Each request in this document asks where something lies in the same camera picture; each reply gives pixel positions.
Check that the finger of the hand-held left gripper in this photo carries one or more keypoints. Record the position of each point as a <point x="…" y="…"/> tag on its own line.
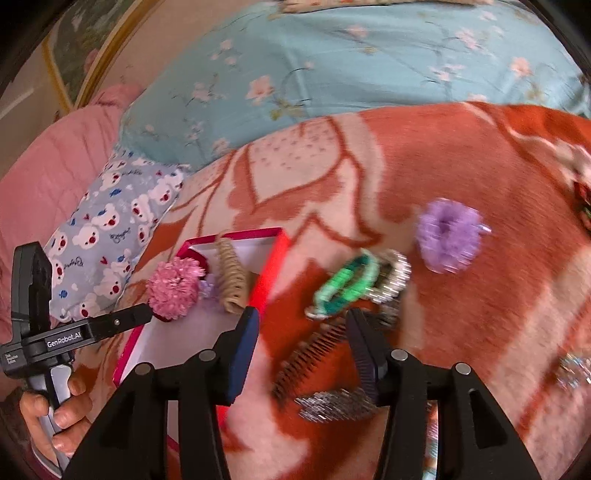
<point x="122" y="318"/>

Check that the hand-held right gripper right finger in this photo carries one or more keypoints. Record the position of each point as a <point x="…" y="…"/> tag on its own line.
<point x="364" y="355"/>

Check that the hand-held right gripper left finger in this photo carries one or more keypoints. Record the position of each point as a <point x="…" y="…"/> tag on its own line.
<point x="244" y="350"/>

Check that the black hair comb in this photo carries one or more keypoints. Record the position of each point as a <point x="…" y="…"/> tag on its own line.
<point x="311" y="355"/>

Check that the red jewelry box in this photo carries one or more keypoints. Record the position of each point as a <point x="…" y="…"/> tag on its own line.
<point x="184" y="323"/>

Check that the green hair clip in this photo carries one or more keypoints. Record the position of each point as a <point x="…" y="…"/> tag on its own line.
<point x="344" y="286"/>

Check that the person's left hand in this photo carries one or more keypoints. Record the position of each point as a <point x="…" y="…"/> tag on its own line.
<point x="60" y="415"/>

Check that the silver rhinestone hair clip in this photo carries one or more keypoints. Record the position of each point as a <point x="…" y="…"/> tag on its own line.
<point x="337" y="405"/>

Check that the bear print pillow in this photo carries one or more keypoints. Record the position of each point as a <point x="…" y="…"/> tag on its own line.
<point x="106" y="240"/>

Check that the silver beaded hair clip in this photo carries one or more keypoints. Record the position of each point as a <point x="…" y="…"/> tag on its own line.
<point x="392" y="277"/>

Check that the pink quilt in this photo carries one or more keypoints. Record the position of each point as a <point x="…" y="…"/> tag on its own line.
<point x="41" y="184"/>

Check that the purple fluffy scrunchie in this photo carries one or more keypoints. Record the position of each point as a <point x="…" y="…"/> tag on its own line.
<point x="450" y="237"/>

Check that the sparkly rhinestone hair accessory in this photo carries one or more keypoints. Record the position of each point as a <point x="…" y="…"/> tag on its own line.
<point x="572" y="369"/>

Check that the orange patterned blanket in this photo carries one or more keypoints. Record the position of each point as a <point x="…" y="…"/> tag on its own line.
<point x="461" y="161"/>

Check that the red green hair accessory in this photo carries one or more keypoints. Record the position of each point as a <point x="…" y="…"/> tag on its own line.
<point x="582" y="196"/>

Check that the gold framed picture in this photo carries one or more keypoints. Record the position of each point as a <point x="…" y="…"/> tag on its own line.
<point x="78" y="50"/>

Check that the light blue floral pillow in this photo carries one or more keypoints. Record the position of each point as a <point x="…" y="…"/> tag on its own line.
<point x="346" y="69"/>

